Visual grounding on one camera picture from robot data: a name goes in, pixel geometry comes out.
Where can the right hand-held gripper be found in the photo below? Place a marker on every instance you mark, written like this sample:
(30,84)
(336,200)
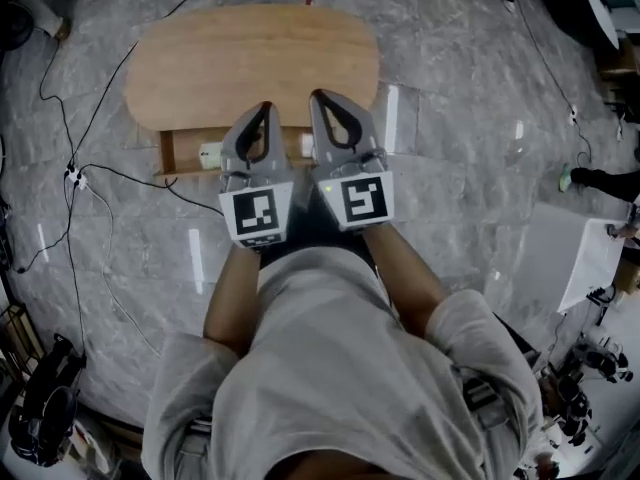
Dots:
(365,203)

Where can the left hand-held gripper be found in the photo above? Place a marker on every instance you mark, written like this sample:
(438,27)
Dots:
(255,213)

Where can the person's grey shirt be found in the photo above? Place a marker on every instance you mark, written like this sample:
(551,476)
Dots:
(340,378)

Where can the white power strip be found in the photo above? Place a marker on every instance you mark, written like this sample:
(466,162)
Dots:
(77,177)
(575,114)

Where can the person's right forearm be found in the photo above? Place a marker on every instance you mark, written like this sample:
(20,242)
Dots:
(405,278)

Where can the small white box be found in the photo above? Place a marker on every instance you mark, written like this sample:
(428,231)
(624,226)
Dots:
(210,155)

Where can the person's left forearm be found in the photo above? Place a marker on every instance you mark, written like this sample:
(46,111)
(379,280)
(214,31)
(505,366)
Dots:
(232,308)

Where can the brown wooden shelf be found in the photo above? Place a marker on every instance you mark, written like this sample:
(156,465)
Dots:
(25,318)

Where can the person's black trousers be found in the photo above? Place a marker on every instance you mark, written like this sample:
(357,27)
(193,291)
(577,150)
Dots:
(305,218)

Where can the oval wooden side table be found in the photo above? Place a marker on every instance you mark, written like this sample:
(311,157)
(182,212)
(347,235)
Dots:
(250,58)

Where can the white cabinet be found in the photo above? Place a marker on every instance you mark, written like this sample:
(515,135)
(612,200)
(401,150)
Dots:
(590,263)

